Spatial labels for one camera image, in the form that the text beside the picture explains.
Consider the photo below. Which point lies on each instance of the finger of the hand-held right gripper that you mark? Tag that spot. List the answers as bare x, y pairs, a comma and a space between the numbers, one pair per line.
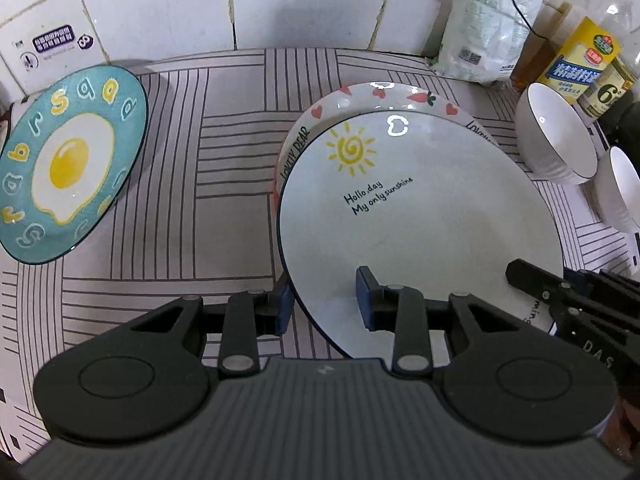
610, 285
530, 275

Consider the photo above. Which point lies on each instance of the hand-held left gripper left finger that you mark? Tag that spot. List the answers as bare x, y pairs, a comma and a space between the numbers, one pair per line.
284, 307

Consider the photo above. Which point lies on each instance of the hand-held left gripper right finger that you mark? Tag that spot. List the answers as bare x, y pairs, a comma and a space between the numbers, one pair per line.
364, 300

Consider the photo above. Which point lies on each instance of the white plate with sun drawing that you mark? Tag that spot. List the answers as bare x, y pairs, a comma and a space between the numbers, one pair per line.
410, 240

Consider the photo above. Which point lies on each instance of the white bowl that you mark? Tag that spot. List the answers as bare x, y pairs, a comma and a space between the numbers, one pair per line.
555, 130
622, 190

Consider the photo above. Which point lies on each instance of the white plate with heart rim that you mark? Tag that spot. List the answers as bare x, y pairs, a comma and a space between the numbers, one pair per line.
350, 97

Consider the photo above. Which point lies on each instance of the striped table mat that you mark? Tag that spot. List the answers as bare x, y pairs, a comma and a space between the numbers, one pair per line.
215, 160

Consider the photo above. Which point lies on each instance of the green label clear bottle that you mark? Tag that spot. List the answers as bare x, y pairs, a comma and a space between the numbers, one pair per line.
610, 92

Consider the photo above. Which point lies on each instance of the yellow label oil bottle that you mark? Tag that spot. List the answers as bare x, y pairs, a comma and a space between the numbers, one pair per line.
580, 60

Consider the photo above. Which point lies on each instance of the white plastic bag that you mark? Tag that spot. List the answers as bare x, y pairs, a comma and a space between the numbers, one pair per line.
480, 20

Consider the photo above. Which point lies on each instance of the teal plate with egg print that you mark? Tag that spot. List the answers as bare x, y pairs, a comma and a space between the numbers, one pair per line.
70, 160

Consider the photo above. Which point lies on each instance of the white wall sticker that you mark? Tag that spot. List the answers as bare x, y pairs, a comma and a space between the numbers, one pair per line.
52, 45

